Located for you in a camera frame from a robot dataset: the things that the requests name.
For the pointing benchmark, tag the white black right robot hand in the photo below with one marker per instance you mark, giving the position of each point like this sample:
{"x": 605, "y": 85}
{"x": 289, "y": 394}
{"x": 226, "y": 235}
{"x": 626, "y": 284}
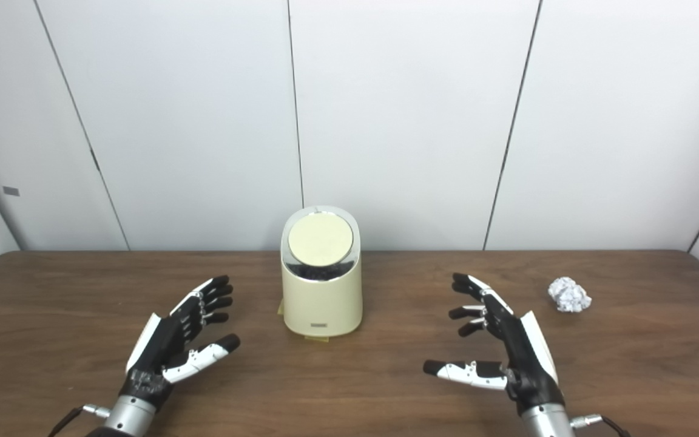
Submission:
{"x": 522, "y": 352}

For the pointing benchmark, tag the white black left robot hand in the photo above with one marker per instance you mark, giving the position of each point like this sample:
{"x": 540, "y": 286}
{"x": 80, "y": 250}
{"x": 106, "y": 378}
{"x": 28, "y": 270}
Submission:
{"x": 161, "y": 346}

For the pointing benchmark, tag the white paper ball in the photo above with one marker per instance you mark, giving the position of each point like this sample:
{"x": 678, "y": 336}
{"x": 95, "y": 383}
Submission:
{"x": 569, "y": 295}

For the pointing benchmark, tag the cream-colored bin body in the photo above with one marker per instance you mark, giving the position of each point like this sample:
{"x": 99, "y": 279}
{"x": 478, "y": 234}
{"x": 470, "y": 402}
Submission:
{"x": 322, "y": 303}

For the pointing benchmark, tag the round cream bin lid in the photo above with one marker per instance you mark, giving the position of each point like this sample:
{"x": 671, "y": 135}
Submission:
{"x": 320, "y": 239}

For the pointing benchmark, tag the yellow tape piece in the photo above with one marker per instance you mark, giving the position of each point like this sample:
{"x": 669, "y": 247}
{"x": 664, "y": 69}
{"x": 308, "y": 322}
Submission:
{"x": 318, "y": 339}
{"x": 279, "y": 309}

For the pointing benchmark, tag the small gray wall sticker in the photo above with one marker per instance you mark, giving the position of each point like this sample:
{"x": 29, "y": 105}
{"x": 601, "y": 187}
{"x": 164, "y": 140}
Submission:
{"x": 11, "y": 191}

